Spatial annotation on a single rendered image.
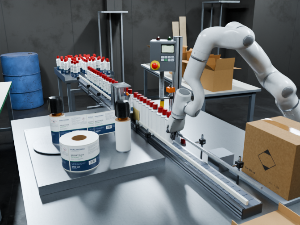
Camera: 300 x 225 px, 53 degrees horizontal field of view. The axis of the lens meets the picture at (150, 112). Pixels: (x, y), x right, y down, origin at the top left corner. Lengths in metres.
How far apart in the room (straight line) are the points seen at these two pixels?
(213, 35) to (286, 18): 5.74
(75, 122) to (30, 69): 3.90
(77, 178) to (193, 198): 0.56
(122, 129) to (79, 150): 0.29
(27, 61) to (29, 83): 0.39
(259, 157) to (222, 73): 2.08
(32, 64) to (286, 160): 4.87
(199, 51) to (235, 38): 0.18
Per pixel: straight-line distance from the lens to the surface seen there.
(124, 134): 1.71
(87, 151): 1.55
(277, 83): 1.74
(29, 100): 5.78
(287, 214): 1.45
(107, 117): 1.90
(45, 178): 1.58
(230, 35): 1.53
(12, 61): 5.66
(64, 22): 6.28
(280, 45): 7.20
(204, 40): 1.53
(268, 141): 1.49
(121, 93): 2.21
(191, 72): 1.56
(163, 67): 1.92
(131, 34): 6.52
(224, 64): 3.50
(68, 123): 1.86
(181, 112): 1.65
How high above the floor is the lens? 1.64
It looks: 18 degrees down
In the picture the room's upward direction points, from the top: straight up
